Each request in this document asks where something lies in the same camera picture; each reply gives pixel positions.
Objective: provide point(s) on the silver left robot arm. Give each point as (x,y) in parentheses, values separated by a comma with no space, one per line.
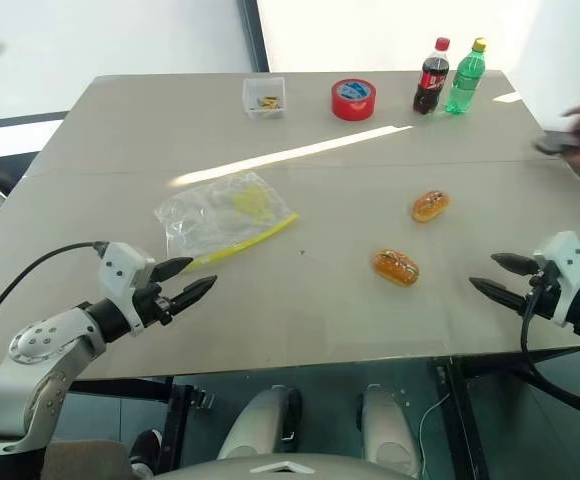
(35,345)

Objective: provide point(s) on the black shoe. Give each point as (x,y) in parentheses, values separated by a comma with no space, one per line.
(146,450)

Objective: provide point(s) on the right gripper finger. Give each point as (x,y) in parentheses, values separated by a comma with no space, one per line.
(517,264)
(500,295)

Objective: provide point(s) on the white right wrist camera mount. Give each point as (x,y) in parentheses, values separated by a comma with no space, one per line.
(567,260)

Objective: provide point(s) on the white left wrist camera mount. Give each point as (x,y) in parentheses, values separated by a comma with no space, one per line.
(120,267)

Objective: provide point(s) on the clear plastic box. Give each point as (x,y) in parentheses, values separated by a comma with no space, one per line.
(265,90)

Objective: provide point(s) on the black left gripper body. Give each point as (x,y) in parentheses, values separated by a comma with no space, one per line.
(152,307)

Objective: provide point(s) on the cola bottle red cap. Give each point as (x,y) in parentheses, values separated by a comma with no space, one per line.
(430,80)

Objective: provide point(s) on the clear yellow-zipper plastic bag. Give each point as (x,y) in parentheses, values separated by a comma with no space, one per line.
(210,215)

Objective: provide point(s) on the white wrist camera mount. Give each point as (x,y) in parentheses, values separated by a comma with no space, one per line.
(120,267)
(567,260)

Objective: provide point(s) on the black window frame post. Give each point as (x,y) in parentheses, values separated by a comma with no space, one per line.
(254,35)

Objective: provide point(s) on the small colourful box contents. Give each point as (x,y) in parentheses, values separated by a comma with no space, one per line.
(267,103)

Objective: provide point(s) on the red tape roll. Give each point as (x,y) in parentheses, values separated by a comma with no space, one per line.
(352,102)

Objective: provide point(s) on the green bottle yellow cap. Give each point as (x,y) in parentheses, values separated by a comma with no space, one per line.
(465,80)

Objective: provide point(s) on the grey robot torso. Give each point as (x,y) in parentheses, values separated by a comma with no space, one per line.
(280,467)

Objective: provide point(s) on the toy hot dog bread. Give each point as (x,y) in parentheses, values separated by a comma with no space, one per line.
(396,267)
(431,205)

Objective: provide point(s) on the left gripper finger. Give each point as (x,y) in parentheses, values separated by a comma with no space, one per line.
(195,290)
(172,267)

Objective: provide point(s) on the brown padded object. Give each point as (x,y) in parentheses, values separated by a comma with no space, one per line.
(90,460)

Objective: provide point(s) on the silver robot leg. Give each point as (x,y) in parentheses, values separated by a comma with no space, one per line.
(260,420)
(387,430)

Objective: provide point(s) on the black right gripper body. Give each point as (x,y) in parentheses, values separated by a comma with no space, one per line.
(545,300)

